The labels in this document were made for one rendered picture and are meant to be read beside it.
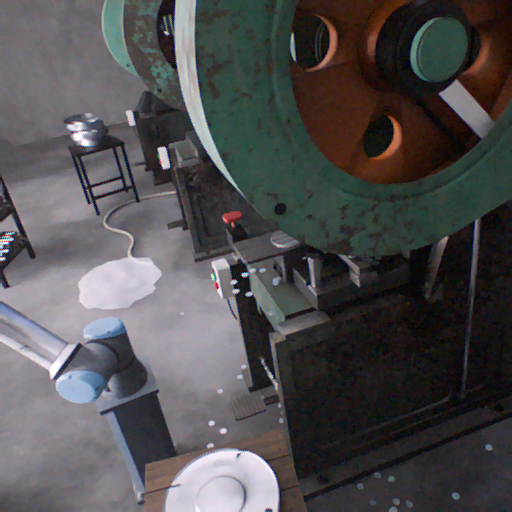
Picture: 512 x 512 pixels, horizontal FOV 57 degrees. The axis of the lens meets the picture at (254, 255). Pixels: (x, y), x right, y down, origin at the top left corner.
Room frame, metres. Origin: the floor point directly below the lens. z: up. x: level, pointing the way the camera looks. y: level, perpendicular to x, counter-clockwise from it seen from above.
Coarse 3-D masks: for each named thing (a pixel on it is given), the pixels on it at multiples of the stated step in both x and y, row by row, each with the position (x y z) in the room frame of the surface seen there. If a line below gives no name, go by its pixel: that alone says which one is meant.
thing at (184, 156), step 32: (128, 0) 2.56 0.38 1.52; (160, 0) 2.59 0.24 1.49; (128, 32) 2.55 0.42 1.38; (160, 32) 2.65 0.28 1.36; (160, 64) 2.57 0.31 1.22; (160, 96) 2.57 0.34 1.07; (160, 160) 3.24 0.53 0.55; (192, 160) 2.80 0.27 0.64; (192, 192) 2.79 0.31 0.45; (224, 192) 2.84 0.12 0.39; (192, 224) 2.77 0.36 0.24; (224, 224) 2.83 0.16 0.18; (256, 224) 2.87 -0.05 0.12
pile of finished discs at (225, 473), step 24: (216, 456) 0.89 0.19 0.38; (240, 456) 0.88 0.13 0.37; (192, 480) 0.82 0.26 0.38; (216, 480) 0.81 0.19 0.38; (240, 480) 0.80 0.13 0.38; (264, 480) 0.79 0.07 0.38; (168, 504) 0.77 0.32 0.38; (192, 504) 0.76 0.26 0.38; (216, 504) 0.74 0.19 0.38; (240, 504) 0.73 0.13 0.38; (264, 504) 0.72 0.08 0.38
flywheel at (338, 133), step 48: (336, 0) 0.93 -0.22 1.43; (384, 0) 0.96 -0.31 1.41; (432, 0) 0.86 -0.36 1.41; (480, 0) 1.01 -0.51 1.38; (336, 48) 0.94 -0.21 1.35; (384, 48) 0.87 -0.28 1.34; (432, 48) 0.83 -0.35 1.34; (480, 48) 1.04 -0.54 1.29; (336, 96) 0.93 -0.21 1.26; (384, 96) 0.96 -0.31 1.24; (432, 96) 0.98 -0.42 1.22; (480, 96) 1.01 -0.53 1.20; (336, 144) 0.93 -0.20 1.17; (432, 144) 0.98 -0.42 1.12
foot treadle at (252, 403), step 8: (256, 392) 1.32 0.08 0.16; (232, 400) 1.30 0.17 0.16; (240, 400) 1.29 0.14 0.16; (248, 400) 1.28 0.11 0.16; (256, 400) 1.28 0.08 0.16; (264, 400) 1.28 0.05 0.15; (272, 400) 1.27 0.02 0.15; (232, 408) 1.26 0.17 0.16; (240, 408) 1.25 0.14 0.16; (248, 408) 1.24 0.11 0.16; (256, 408) 1.24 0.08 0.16; (264, 408) 1.23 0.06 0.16; (240, 416) 1.21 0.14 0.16; (248, 416) 1.21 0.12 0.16
